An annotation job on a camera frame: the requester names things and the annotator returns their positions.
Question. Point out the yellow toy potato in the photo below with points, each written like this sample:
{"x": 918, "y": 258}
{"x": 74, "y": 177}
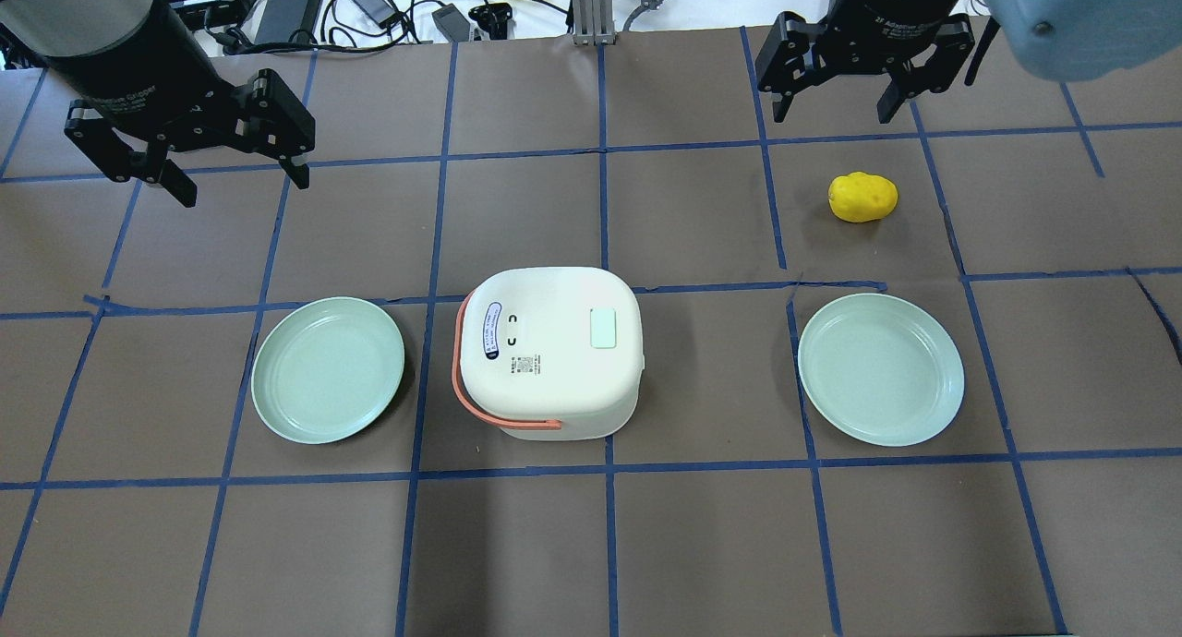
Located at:
{"x": 862, "y": 197}

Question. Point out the aluminium frame post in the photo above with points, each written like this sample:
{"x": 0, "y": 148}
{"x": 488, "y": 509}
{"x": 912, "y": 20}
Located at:
{"x": 593, "y": 22}

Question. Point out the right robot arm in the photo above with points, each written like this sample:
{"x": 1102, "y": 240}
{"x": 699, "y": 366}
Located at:
{"x": 1071, "y": 40}

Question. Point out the green plate near right arm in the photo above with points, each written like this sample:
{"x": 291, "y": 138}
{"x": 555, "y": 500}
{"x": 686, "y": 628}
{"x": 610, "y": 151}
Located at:
{"x": 881, "y": 370}

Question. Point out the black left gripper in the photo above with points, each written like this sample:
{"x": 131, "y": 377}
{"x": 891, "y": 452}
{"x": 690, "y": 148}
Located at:
{"x": 138, "y": 74}

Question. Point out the black power adapter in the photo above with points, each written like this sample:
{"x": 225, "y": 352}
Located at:
{"x": 287, "y": 21}

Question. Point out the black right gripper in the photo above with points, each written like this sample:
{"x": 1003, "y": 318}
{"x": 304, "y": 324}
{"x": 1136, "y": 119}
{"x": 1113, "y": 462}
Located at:
{"x": 898, "y": 11}

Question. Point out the green plate near left arm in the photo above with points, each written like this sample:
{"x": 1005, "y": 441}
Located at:
{"x": 328, "y": 370}

